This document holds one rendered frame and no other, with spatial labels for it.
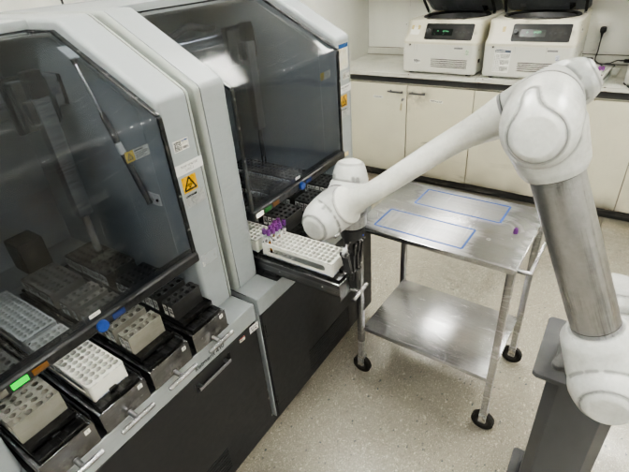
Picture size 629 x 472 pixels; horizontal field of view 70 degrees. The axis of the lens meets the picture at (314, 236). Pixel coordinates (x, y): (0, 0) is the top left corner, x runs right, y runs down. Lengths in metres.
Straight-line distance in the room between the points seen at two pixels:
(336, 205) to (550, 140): 0.51
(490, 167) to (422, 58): 0.96
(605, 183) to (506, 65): 1.03
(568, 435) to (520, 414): 0.63
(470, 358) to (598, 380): 0.91
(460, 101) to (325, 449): 2.57
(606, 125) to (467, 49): 1.02
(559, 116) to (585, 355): 0.53
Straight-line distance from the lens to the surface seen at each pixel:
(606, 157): 3.55
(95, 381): 1.27
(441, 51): 3.57
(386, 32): 4.42
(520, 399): 2.28
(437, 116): 3.68
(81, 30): 1.44
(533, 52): 3.43
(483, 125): 1.10
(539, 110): 0.85
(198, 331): 1.38
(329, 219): 1.12
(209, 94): 1.34
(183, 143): 1.29
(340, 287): 1.46
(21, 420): 1.26
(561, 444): 1.66
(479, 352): 2.02
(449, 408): 2.17
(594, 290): 1.07
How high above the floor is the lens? 1.71
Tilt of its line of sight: 32 degrees down
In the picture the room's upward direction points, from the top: 5 degrees counter-clockwise
